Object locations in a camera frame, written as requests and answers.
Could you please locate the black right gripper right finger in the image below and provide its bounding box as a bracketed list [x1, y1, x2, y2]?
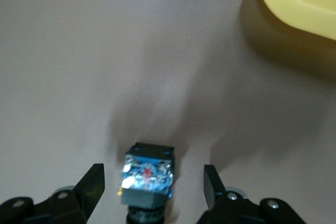
[196, 164, 307, 224]

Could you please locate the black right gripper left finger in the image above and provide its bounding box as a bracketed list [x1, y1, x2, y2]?
[0, 163, 106, 224]

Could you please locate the yellow mushroom push button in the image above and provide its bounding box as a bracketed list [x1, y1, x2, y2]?
[117, 142, 176, 224]

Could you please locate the yellow plastic tray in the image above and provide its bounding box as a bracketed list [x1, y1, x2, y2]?
[255, 0, 336, 42]

